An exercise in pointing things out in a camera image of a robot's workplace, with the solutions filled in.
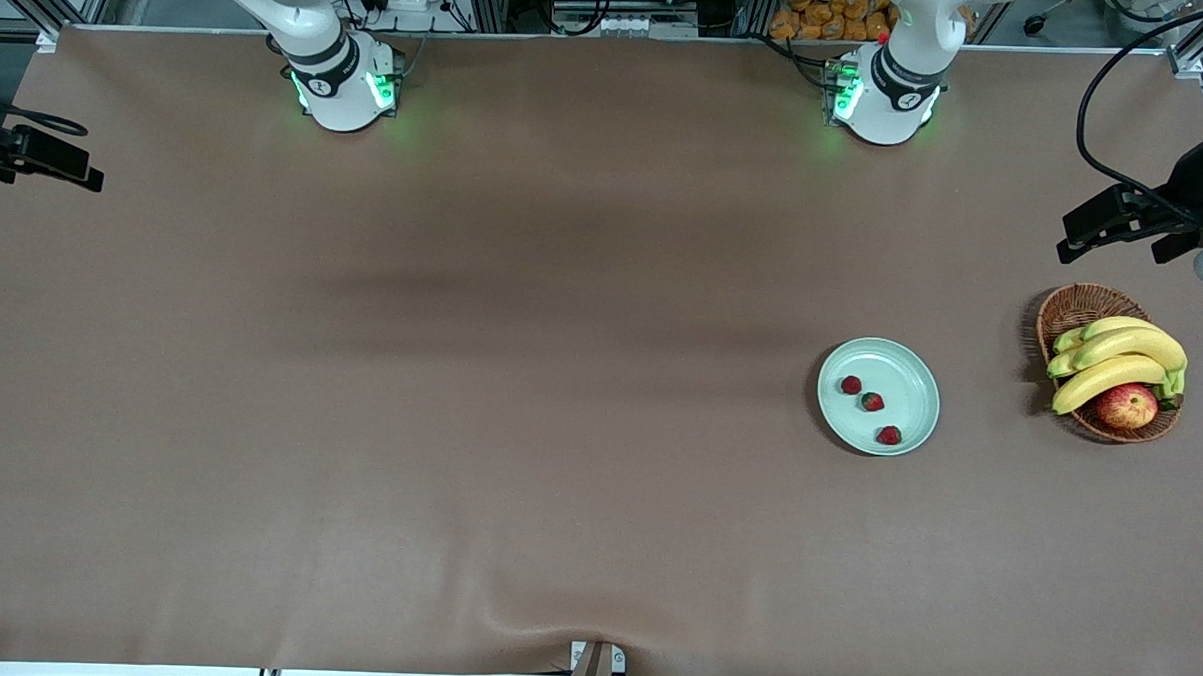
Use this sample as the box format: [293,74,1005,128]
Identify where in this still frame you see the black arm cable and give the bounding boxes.
[0,77,91,139]
[1074,0,1203,200]

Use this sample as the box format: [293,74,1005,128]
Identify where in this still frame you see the yellow banana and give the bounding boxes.
[1073,325,1189,375]
[1080,315,1161,344]
[1051,352,1168,420]

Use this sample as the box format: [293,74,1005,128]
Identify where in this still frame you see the grey metal clamp bracket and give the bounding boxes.
[570,640,628,675]

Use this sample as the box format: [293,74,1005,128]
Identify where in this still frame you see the brown wicker basket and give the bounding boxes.
[1032,282,1187,446]

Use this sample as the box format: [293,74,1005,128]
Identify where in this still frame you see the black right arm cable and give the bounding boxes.
[0,77,91,139]

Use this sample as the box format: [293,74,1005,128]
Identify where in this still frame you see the white terminal block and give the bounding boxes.
[594,13,701,40]

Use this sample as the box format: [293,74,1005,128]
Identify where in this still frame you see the light green round plate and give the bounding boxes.
[815,336,943,459]

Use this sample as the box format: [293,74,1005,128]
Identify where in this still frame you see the orange bread pile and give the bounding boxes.
[769,0,899,44]

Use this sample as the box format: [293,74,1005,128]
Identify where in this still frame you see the aluminium profile post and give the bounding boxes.
[737,0,779,40]
[462,0,511,34]

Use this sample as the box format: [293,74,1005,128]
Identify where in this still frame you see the large table cover mat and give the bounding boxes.
[0,12,1203,676]

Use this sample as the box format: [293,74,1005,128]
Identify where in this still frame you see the red yellow apple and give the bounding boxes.
[1095,382,1160,431]

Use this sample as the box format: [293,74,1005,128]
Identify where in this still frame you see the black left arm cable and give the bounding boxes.
[1074,0,1203,200]

